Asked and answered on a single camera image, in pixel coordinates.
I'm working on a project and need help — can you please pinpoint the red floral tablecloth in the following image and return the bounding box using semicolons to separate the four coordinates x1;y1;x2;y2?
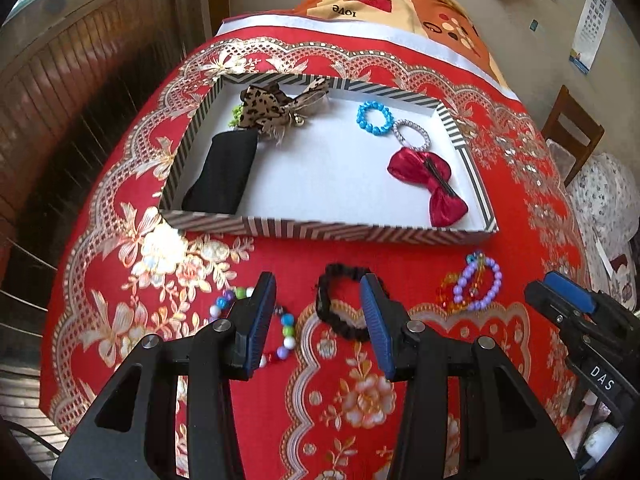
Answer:
40;35;593;480

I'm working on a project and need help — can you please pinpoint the floral cushion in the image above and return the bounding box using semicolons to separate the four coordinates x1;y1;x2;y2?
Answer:
565;152;640;311

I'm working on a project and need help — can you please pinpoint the red bow hair clip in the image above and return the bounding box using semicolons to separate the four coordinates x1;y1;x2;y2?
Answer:
388;149;469;227

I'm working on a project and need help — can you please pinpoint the silver bead bracelet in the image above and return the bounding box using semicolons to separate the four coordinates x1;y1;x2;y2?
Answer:
392;119;431;152

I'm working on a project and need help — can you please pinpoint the leopard print bow clip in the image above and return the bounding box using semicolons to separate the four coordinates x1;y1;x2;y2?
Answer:
237;77;332;146

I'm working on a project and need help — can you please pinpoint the striped cardboard box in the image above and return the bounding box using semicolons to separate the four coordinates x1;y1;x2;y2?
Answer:
159;72;500;247

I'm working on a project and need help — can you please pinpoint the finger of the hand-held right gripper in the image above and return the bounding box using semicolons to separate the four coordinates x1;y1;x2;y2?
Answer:
544;270;626;331
524;281;601;350

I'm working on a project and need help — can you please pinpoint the printed blanket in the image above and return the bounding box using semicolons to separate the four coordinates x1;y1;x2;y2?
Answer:
292;0;506;86

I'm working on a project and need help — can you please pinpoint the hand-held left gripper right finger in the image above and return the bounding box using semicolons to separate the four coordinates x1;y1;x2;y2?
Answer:
360;272;579;480

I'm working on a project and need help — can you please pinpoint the clear plastic bag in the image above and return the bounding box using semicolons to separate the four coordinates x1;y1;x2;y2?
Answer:
545;137;576;181

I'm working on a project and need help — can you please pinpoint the blue bead bracelet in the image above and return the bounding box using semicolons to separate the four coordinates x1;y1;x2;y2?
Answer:
356;101;394;137

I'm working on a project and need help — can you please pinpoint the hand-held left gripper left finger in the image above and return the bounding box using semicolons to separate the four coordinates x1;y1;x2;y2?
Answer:
51;271;277;480

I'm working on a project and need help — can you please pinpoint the orange crystal bracelet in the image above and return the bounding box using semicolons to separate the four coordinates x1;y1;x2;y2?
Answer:
437;250;488;313

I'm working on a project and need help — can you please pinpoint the wooden door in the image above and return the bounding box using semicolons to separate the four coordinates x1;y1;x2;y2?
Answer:
0;0;231;461

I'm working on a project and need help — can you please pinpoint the black scrunchie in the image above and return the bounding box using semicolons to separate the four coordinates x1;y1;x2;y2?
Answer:
315;262;393;342

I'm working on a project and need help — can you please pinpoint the purple bead bracelet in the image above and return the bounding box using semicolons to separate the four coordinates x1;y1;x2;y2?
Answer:
452;255;502;311

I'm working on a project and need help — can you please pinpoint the wall calendar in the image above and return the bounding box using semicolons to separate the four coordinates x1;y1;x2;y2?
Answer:
570;0;613;76

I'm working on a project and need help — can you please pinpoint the multicolour bead bracelet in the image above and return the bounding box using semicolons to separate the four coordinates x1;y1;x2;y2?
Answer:
209;286;297;367

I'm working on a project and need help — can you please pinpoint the black fabric pouch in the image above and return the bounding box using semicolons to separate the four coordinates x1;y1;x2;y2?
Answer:
181;130;260;215

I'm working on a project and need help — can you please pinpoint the wooden chair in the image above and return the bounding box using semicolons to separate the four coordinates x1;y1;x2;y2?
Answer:
541;85;606;188

